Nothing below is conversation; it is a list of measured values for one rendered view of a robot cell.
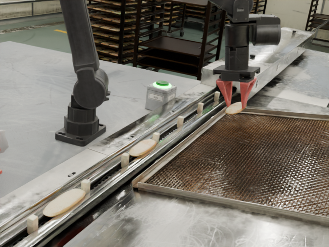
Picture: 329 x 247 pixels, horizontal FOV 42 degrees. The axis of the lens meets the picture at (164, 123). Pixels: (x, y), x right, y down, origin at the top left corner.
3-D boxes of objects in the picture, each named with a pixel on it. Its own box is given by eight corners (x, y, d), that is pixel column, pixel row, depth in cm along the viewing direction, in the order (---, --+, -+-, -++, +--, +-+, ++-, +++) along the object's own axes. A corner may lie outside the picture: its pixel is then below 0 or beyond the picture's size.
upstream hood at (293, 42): (281, 39, 254) (284, 24, 251) (312, 45, 247) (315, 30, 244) (199, 87, 149) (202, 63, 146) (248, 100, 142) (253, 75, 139)
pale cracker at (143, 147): (146, 139, 105) (147, 135, 105) (160, 143, 104) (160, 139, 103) (124, 154, 97) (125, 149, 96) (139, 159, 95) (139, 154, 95)
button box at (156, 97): (154, 111, 140) (157, 79, 136) (176, 118, 137) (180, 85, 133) (142, 119, 133) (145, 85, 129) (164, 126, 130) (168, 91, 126)
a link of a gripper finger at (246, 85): (229, 102, 112) (230, 67, 109) (256, 105, 109) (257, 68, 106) (220, 110, 107) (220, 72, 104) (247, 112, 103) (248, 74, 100)
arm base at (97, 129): (79, 123, 117) (53, 138, 107) (80, 95, 114) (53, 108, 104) (107, 130, 115) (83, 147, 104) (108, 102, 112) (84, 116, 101)
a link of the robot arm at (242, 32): (223, 19, 104) (227, 21, 98) (251, 18, 104) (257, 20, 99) (223, 48, 106) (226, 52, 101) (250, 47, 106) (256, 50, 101)
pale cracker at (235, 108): (235, 103, 113) (236, 99, 113) (249, 105, 111) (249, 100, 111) (221, 113, 105) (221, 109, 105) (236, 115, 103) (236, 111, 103)
